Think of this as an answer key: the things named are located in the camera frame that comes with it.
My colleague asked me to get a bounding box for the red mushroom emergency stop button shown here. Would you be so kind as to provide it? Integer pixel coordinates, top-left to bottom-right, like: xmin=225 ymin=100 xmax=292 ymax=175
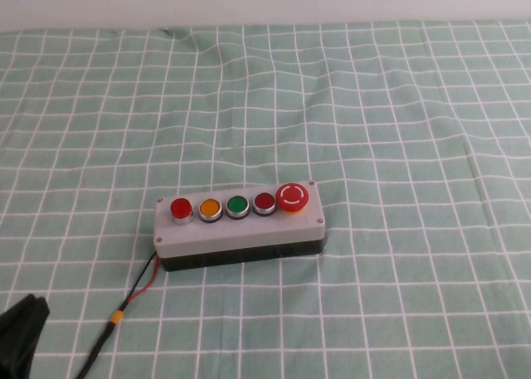
xmin=275 ymin=182 xmax=310 ymax=216

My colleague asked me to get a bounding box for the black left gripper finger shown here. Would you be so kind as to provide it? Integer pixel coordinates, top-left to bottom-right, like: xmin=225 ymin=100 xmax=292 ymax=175
xmin=0 ymin=294 xmax=41 ymax=355
xmin=36 ymin=296 xmax=51 ymax=347

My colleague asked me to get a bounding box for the green white-checked tablecloth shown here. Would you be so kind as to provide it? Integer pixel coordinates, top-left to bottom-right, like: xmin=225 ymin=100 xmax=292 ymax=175
xmin=0 ymin=20 xmax=531 ymax=379

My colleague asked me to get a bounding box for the black sheathed cable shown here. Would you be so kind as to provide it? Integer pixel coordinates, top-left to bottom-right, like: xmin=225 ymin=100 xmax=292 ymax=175
xmin=73 ymin=323 xmax=115 ymax=379

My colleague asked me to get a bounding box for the thin red wire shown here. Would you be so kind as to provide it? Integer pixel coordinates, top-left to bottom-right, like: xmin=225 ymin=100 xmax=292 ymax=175
xmin=124 ymin=254 xmax=160 ymax=305

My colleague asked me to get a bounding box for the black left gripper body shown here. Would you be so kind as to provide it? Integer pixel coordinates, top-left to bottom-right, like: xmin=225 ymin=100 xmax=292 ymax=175
xmin=0 ymin=345 xmax=36 ymax=379

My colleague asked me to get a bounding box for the yellow push button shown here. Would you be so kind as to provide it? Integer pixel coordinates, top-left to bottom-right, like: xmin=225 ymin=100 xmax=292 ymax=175
xmin=197 ymin=198 xmax=223 ymax=224

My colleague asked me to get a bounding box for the thin black wire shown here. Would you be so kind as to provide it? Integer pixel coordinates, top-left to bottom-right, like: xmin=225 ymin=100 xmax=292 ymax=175
xmin=118 ymin=250 xmax=158 ymax=313

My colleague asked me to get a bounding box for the lit red push button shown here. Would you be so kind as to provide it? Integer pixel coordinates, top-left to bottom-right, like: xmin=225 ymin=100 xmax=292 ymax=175
xmin=169 ymin=197 xmax=195 ymax=227

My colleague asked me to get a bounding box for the grey push-button control box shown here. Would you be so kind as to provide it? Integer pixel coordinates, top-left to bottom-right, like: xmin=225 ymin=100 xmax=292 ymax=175
xmin=152 ymin=179 xmax=329 ymax=274

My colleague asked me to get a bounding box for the red flat push button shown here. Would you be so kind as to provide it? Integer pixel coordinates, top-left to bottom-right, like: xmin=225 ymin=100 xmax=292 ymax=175
xmin=252 ymin=191 xmax=278 ymax=218

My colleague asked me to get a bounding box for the green push button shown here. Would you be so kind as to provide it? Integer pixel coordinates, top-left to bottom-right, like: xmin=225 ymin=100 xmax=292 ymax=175
xmin=225 ymin=194 xmax=251 ymax=221

